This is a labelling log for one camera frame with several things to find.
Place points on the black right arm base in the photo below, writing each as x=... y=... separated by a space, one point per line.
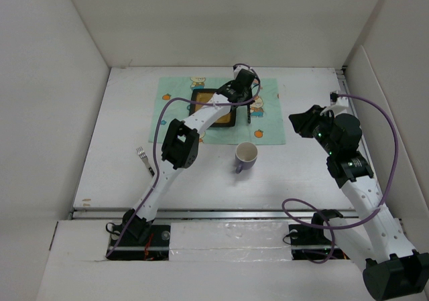
x=308 y=243

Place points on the silver spoon patterned handle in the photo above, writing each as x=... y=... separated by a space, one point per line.
x=249 y=113

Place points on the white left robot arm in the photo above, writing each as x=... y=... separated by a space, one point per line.
x=180 y=147

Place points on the purple mug white inside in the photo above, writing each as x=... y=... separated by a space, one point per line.
x=246 y=154

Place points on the square black amber plate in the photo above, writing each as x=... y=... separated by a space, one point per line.
x=203 y=95

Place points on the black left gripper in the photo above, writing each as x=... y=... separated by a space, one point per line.
x=250 y=96

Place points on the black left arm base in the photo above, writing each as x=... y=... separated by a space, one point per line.
x=155 y=247

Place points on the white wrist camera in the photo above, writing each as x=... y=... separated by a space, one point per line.
x=239 y=67
x=338 y=104

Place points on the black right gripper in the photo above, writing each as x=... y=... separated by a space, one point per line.
x=302 y=122

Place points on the silver fork patterned handle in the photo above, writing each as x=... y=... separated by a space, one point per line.
x=143 y=156

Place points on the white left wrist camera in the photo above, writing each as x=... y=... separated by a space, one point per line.
x=239 y=67

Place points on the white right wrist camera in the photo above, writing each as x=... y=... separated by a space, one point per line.
x=338 y=104

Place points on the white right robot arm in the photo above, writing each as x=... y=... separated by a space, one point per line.
x=391 y=265

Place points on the aluminium front rail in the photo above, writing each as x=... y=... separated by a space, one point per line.
x=183 y=214

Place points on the green cartoon print cloth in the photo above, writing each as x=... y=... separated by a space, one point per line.
x=266 y=127

